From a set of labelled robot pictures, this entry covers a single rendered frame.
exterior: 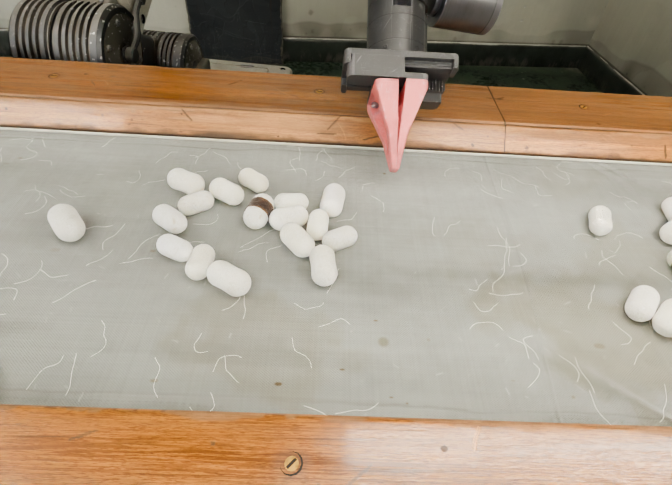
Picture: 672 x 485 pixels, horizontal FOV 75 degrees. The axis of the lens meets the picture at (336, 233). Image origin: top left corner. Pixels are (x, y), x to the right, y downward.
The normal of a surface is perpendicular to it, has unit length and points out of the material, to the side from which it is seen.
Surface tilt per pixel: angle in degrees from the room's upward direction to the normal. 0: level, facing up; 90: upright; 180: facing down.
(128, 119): 45
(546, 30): 89
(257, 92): 0
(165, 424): 0
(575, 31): 89
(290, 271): 0
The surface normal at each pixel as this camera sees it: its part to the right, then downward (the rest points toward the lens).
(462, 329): 0.06, -0.70
